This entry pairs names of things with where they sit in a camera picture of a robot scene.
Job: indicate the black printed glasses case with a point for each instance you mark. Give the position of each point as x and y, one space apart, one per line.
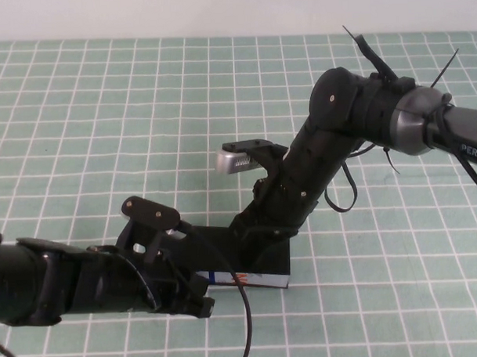
217 249

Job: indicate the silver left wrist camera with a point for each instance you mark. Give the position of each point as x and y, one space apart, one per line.
177 233

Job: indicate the green white checked tablecloth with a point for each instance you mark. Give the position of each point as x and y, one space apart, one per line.
103 112

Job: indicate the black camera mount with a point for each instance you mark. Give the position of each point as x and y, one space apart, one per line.
149 215
269 154

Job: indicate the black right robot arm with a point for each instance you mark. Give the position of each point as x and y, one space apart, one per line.
338 116

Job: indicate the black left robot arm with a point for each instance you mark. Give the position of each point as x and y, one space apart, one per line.
69 278

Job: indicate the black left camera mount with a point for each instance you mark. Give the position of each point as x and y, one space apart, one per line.
149 215

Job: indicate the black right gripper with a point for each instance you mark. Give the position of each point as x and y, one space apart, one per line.
271 212

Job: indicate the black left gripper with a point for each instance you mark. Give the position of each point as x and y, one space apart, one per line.
171 286

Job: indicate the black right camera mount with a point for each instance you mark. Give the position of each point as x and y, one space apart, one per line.
269 154

